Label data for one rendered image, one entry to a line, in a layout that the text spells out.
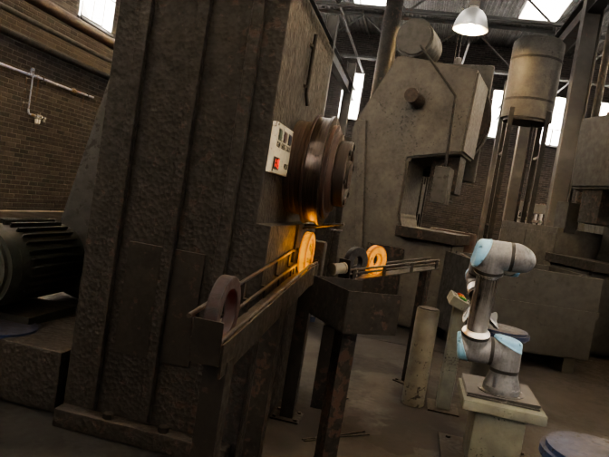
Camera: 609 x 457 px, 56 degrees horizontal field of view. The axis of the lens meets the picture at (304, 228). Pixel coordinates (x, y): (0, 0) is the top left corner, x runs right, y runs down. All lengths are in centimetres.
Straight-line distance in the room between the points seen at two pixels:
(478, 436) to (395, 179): 301
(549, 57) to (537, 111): 95
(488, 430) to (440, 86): 331
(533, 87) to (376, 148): 634
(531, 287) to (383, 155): 169
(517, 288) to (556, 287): 31
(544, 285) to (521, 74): 711
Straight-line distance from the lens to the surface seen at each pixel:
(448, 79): 519
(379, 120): 526
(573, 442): 188
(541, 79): 1129
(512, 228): 683
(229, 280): 141
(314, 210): 232
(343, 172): 233
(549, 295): 468
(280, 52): 210
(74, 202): 322
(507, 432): 259
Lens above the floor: 99
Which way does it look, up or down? 3 degrees down
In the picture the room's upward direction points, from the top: 9 degrees clockwise
